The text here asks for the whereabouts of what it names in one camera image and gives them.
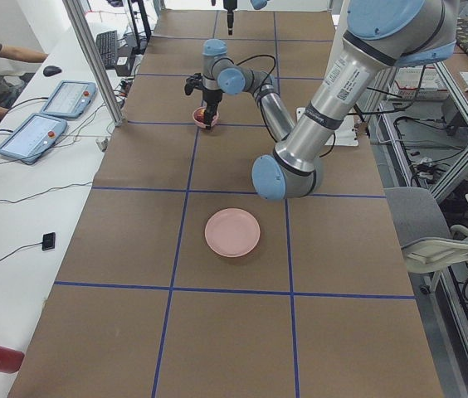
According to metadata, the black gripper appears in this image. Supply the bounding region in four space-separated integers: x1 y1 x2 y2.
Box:
202 87 222 130
223 0 237 35

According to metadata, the pink bowl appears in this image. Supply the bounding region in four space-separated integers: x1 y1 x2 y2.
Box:
192 106 220 129

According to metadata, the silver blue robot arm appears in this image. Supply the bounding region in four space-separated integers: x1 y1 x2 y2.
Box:
199 0 460 201
222 0 268 36

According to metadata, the pink plate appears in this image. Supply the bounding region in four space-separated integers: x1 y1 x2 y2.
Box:
204 208 261 258

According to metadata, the black keyboard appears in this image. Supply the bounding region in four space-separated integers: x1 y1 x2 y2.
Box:
95 30 118 70

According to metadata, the right blue teach pendant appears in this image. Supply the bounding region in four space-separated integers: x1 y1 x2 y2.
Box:
41 80 97 119

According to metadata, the blue teach pendant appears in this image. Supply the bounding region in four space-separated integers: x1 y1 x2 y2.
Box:
41 80 97 119
0 114 68 164

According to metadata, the black computer mouse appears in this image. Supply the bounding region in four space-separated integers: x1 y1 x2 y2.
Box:
42 66 62 77

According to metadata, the left blue teach pendant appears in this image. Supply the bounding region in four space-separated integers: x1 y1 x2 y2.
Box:
0 114 68 164

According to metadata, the small black square device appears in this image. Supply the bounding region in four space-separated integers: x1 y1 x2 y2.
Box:
41 232 56 251

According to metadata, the grey white office chair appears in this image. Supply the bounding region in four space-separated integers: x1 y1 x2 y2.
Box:
384 187 468 294

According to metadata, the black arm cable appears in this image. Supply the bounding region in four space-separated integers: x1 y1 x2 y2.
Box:
233 54 279 90

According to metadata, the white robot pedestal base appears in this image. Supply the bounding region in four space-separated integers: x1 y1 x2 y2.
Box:
295 106 360 147

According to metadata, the aluminium frame post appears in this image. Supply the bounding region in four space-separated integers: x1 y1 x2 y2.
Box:
62 0 124 127

